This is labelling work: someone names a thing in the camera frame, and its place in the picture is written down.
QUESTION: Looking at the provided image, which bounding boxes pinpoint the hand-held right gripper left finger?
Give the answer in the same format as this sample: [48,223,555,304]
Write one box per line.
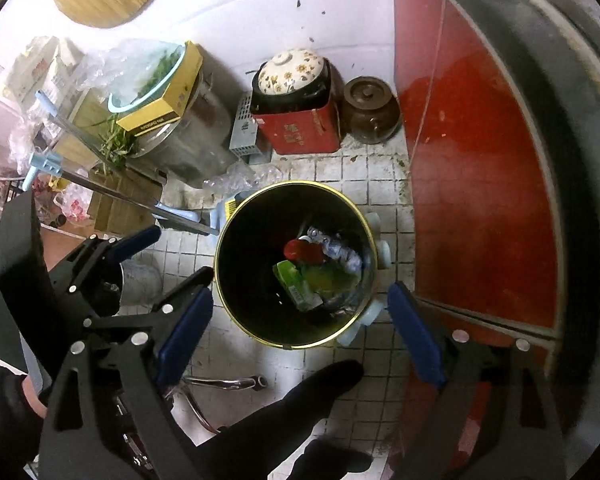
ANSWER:
[37,285,216,480]

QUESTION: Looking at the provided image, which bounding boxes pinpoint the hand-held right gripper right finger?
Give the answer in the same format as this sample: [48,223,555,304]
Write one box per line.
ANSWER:
[386,281,568,480]

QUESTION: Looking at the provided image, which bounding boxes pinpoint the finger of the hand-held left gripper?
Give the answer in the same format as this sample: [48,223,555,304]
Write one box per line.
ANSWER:
[87,266,215,347]
[105,225,162,264]

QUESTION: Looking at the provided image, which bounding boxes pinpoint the black trash bin gold rim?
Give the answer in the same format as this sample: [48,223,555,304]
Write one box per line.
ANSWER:
[214,180,379,350]

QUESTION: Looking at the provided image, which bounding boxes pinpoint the green packet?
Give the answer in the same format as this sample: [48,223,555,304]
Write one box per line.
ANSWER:
[302,262,363,296]

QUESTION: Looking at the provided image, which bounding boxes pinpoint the green carton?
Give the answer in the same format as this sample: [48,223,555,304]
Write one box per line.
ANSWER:
[272,260,326,311]

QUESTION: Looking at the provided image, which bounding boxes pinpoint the person's left forearm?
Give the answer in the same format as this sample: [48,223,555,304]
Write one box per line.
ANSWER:
[0,365,43,466]

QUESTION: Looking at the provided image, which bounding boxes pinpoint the person's left hand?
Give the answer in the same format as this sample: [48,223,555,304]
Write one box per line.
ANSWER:
[22,375,51,418]

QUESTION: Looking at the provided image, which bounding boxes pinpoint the wooden crate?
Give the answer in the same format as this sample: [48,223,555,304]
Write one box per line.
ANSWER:
[87,167,163,233]

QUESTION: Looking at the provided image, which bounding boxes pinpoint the small metal bucket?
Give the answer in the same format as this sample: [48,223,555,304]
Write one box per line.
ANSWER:
[117,260,163,311]

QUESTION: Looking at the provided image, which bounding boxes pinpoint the light blue plastic stool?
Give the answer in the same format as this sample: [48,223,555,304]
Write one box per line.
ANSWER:
[152,202,216,228]

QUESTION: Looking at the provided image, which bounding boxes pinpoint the chrome chair leg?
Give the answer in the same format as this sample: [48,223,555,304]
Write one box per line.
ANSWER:
[172,375,268,433]

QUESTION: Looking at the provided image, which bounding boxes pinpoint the green vegetables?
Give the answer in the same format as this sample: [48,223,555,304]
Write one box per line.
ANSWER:
[97,115,138,171]

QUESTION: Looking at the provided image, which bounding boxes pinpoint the crumpled clear plastic bag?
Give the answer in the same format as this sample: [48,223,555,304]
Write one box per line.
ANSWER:
[202,160,281,196]

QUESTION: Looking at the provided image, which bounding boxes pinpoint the stainless steel pot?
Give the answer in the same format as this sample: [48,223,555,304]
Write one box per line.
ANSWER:
[130,75,238,186]

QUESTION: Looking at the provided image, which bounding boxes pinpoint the person's black-clad leg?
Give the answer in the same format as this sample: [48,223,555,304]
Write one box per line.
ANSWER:
[195,360,376,480]

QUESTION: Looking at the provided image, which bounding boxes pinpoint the light blue basin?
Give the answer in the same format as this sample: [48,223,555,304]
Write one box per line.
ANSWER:
[107,42,188,113]

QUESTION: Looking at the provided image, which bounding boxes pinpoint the yellow cardboard box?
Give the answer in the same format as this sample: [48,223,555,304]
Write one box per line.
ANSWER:
[116,41,204,137]

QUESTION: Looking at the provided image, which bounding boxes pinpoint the grey plastic basket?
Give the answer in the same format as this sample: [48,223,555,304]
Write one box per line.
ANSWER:
[229,92,261,163]

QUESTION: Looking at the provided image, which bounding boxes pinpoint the red cabinet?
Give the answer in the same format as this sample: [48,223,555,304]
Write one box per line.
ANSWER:
[390,0,571,461]

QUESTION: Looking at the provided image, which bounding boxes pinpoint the red box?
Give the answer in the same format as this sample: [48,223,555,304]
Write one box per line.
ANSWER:
[252,95,343,156]

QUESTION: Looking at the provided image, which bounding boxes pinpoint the white printed box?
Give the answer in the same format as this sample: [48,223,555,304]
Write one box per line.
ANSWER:
[5,35,76,106]

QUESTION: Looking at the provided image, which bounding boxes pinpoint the floral ceramic pot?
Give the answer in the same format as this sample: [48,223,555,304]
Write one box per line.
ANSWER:
[251,48,331,113]

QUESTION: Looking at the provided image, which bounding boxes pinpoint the brown ceramic jar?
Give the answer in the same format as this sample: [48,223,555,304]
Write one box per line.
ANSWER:
[341,76,402,145]

